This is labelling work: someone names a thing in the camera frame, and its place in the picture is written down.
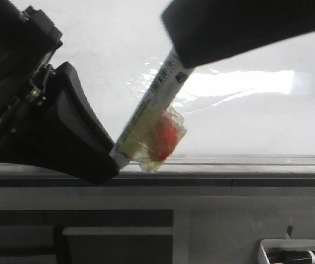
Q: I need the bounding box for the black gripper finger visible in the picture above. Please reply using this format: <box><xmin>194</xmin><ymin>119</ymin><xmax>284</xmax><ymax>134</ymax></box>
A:
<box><xmin>0</xmin><ymin>62</ymin><xmax>119</xmax><ymax>185</ymax></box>
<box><xmin>162</xmin><ymin>1</ymin><xmax>315</xmax><ymax>68</ymax></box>

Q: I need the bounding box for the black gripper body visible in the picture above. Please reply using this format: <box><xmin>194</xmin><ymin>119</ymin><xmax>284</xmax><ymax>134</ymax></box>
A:
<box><xmin>0</xmin><ymin>1</ymin><xmax>62</xmax><ymax>147</ymax></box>

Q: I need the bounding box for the white marker with taped grip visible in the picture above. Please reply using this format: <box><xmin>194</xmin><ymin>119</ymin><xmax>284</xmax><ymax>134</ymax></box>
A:
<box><xmin>110</xmin><ymin>49</ymin><xmax>194</xmax><ymax>169</ymax></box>

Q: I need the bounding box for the black capped marker in tray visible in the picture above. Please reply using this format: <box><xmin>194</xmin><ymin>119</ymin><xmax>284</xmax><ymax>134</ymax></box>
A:
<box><xmin>267</xmin><ymin>250</ymin><xmax>315</xmax><ymax>264</ymax></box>

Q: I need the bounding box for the white plastic marker tray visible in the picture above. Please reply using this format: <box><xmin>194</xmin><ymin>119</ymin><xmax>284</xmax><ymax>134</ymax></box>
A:
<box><xmin>258</xmin><ymin>239</ymin><xmax>315</xmax><ymax>263</ymax></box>

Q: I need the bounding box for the white whiteboard with metal frame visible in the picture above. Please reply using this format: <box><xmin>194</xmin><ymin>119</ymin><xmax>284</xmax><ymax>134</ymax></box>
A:
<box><xmin>0</xmin><ymin>0</ymin><xmax>315</xmax><ymax>188</ymax></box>

